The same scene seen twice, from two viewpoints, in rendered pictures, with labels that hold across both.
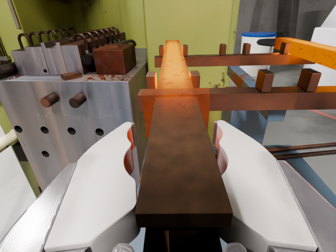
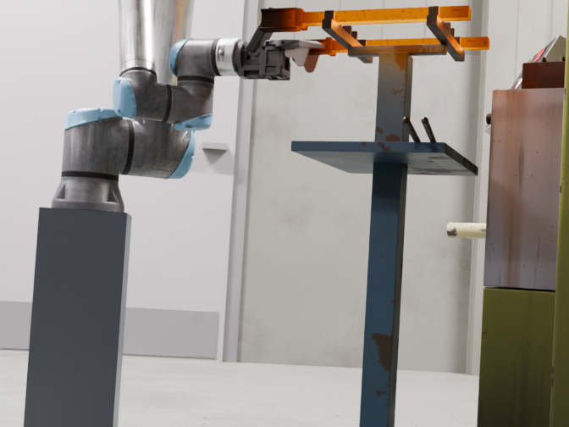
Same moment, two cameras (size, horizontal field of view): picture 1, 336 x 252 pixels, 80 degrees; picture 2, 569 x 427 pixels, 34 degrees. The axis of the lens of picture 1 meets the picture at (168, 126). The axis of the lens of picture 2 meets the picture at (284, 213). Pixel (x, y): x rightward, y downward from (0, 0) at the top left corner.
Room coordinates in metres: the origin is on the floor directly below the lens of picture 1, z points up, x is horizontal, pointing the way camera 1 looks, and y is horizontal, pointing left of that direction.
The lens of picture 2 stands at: (0.72, -2.05, 0.50)
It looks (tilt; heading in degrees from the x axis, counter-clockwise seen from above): 3 degrees up; 108
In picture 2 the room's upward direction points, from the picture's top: 3 degrees clockwise
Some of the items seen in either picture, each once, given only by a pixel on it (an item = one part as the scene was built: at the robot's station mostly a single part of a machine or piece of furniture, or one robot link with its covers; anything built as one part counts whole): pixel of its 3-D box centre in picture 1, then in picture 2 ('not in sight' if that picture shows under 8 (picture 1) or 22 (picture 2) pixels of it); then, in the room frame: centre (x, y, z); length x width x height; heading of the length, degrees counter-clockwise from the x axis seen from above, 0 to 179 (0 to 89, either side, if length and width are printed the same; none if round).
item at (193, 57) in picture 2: not in sight; (199, 58); (-0.20, 0.00, 0.97); 0.12 x 0.09 x 0.10; 179
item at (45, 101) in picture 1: (49, 100); not in sight; (0.50, 0.31, 0.87); 0.04 x 0.03 x 0.03; 173
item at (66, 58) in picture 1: (82, 47); not in sight; (0.79, 0.30, 0.96); 0.42 x 0.20 x 0.09; 173
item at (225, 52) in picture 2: not in sight; (232, 56); (-0.11, 0.00, 0.98); 0.10 x 0.05 x 0.09; 89
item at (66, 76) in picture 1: (71, 75); not in sight; (0.54, 0.25, 0.92); 0.04 x 0.03 x 0.01; 132
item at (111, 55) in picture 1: (116, 58); (551, 79); (0.62, 0.14, 0.95); 0.12 x 0.09 x 0.07; 173
